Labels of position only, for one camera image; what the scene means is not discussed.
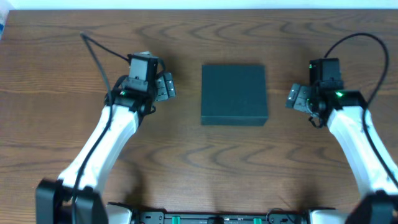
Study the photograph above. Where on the black mounting rail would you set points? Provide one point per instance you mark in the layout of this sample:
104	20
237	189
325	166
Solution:
274	216

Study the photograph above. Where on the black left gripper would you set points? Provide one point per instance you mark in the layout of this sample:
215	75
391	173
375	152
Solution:
165	87

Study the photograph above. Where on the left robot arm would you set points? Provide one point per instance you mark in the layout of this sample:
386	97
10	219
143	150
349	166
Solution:
75	197

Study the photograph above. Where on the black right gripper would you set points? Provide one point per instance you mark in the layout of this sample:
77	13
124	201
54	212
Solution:
298	97

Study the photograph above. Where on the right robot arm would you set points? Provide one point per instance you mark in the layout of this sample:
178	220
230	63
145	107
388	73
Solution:
343	113

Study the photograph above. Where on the white blue object corner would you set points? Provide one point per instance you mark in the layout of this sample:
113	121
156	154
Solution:
3	18

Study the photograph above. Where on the dark green box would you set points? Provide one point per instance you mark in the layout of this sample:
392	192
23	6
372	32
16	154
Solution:
234	95

